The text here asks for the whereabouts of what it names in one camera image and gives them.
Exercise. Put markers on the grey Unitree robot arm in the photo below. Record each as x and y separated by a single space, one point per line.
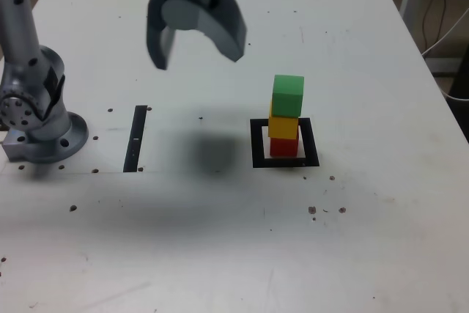
47 133

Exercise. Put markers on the yellow cube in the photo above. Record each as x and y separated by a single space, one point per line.
282 128

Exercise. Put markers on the green cube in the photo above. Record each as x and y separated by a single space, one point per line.
287 98

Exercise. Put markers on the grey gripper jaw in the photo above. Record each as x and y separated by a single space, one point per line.
157 42
223 31

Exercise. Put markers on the red cube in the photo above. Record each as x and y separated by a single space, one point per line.
284 147

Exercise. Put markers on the black tape strip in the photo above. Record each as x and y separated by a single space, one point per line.
133 144

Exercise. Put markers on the black tape square outline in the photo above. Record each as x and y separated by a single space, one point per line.
256 144

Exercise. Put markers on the grey metal base bar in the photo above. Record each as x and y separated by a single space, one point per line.
443 65

